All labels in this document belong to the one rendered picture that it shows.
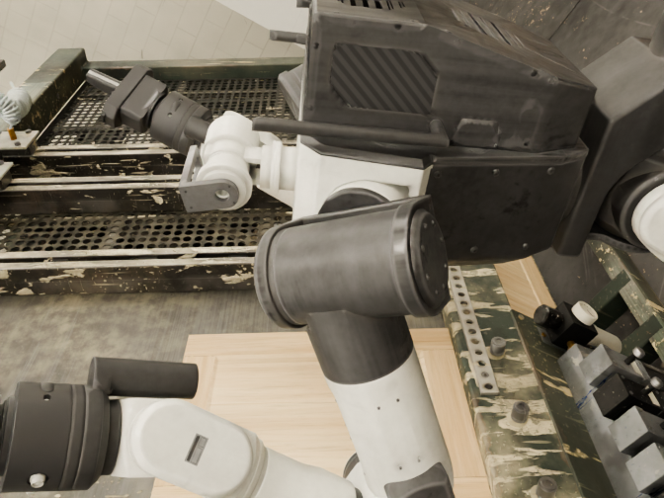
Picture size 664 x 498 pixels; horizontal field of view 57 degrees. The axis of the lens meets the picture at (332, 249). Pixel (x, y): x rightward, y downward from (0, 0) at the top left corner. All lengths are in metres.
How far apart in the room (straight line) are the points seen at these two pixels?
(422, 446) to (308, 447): 0.41
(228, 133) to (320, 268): 0.28
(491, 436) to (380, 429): 0.43
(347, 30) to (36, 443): 0.43
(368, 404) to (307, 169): 0.23
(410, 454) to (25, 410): 0.33
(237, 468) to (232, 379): 0.53
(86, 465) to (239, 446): 0.13
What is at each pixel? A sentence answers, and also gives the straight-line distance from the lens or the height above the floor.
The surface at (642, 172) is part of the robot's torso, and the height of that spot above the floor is 1.01.
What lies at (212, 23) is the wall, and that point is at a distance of 6.19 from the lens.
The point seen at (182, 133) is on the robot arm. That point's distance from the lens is 1.04.
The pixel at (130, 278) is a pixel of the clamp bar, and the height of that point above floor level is 1.44.
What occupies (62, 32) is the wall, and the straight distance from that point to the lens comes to 6.62.
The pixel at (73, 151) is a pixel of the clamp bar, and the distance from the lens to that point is 1.81.
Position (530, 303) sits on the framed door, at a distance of 1.90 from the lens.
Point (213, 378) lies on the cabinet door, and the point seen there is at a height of 1.26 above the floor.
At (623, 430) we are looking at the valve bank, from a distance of 1.00.
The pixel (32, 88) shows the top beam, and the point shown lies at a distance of 2.23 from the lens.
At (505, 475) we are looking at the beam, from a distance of 0.95.
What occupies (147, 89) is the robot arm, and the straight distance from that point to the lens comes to 1.09.
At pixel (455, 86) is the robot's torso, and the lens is 0.61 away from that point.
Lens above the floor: 1.49
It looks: 18 degrees down
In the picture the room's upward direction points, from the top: 66 degrees counter-clockwise
